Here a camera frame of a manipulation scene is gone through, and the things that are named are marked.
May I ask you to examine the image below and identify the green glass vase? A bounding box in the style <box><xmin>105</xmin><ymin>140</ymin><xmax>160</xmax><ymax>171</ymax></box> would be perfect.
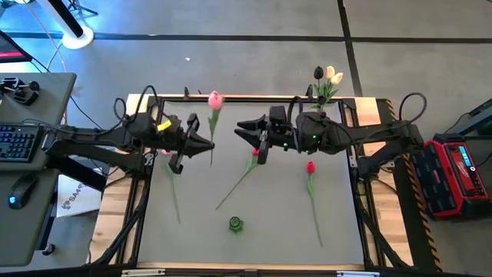
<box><xmin>228</xmin><ymin>215</ymin><xmax>245</xmax><ymax>234</ymax></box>

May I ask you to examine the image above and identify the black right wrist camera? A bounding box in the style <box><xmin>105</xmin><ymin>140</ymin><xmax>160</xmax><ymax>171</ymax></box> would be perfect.
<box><xmin>268</xmin><ymin>105</ymin><xmax>288</xmax><ymax>125</ymax></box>

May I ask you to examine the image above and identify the backlit black keyboard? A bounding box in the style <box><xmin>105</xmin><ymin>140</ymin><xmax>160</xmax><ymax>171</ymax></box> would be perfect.
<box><xmin>0</xmin><ymin>122</ymin><xmax>45</xmax><ymax>172</ymax></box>

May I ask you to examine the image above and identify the grey desk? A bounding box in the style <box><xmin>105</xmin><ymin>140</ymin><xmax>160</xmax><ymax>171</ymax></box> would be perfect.
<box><xmin>0</xmin><ymin>72</ymin><xmax>77</xmax><ymax>269</ymax></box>

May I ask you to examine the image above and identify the red artificial tulip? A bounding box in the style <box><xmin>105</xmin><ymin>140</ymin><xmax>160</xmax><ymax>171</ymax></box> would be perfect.
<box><xmin>214</xmin><ymin>148</ymin><xmax>261</xmax><ymax>212</ymax></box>
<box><xmin>306</xmin><ymin>161</ymin><xmax>324</xmax><ymax>248</ymax></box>

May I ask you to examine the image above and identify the black aluminium rig frame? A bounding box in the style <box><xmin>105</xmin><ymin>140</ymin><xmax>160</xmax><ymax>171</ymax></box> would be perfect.
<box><xmin>88</xmin><ymin>94</ymin><xmax>411</xmax><ymax>270</ymax></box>

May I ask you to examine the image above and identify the dark screen with red strip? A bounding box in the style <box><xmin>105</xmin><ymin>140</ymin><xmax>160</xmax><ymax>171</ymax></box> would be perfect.
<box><xmin>0</xmin><ymin>29</ymin><xmax>34</xmax><ymax>65</ymax></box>

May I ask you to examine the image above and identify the black artificial tulip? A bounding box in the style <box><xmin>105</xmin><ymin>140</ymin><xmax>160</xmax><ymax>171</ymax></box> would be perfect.
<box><xmin>313</xmin><ymin>65</ymin><xmax>325</xmax><ymax>111</ymax></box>

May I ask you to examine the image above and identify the red black tool box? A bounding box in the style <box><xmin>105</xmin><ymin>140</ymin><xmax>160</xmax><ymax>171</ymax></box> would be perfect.
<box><xmin>418</xmin><ymin>132</ymin><xmax>492</xmax><ymax>222</ymax></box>

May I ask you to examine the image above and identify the silver metal bracket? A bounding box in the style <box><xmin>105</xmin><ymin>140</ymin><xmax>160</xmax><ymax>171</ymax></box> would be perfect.
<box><xmin>121</xmin><ymin>269</ymin><xmax>166</xmax><ymax>277</ymax></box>
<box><xmin>336</xmin><ymin>270</ymin><xmax>381</xmax><ymax>277</ymax></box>

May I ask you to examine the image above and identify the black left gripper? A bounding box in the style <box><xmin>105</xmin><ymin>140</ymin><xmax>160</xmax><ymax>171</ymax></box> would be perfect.
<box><xmin>157</xmin><ymin>113</ymin><xmax>215</xmax><ymax>175</ymax></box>

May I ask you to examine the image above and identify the black computer mouse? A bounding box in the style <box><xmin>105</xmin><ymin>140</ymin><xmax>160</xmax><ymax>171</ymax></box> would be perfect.
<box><xmin>7</xmin><ymin>175</ymin><xmax>38</xmax><ymax>211</ymax></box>

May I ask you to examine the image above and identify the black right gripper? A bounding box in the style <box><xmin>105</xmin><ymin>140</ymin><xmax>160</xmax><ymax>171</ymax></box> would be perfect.
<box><xmin>234</xmin><ymin>114</ymin><xmax>299</xmax><ymax>165</ymax></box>

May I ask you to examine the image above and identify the black green device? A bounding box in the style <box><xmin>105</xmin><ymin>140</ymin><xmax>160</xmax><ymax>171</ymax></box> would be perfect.
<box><xmin>453</xmin><ymin>98</ymin><xmax>492</xmax><ymax>136</ymax></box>

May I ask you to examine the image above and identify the pink artificial tulip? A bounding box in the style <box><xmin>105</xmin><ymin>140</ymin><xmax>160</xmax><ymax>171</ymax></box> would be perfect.
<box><xmin>207</xmin><ymin>90</ymin><xmax>225</xmax><ymax>168</ymax></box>
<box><xmin>161</xmin><ymin>149</ymin><xmax>181</xmax><ymax>225</ymax></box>

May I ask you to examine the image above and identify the black pole white round base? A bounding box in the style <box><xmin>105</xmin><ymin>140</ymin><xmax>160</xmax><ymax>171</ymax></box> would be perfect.
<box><xmin>40</xmin><ymin>0</ymin><xmax>95</xmax><ymax>50</ymax></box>

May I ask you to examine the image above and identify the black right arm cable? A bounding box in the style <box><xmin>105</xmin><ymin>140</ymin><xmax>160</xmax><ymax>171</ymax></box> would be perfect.
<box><xmin>398</xmin><ymin>92</ymin><xmax>428</xmax><ymax>121</ymax></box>

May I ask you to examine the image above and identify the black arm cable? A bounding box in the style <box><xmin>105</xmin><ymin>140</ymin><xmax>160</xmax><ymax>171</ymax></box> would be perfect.
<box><xmin>134</xmin><ymin>84</ymin><xmax>161</xmax><ymax>117</ymax></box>
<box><xmin>398</xmin><ymin>92</ymin><xmax>428</xmax><ymax>121</ymax></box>

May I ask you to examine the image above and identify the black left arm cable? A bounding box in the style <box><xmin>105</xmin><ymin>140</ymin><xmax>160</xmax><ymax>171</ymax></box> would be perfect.
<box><xmin>134</xmin><ymin>84</ymin><xmax>161</xmax><ymax>117</ymax></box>

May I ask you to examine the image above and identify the black desk gadget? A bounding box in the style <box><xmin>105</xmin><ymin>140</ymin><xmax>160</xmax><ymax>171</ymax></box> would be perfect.
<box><xmin>0</xmin><ymin>75</ymin><xmax>41</xmax><ymax>107</ymax></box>

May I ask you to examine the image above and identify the black base plate hazard striped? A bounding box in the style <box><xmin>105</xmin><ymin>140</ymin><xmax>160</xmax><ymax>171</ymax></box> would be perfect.
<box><xmin>376</xmin><ymin>98</ymin><xmax>444</xmax><ymax>272</ymax></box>

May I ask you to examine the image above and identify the white printed paper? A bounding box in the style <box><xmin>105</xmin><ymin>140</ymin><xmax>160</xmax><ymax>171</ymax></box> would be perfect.
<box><xmin>56</xmin><ymin>175</ymin><xmax>103</xmax><ymax>219</ymax></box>

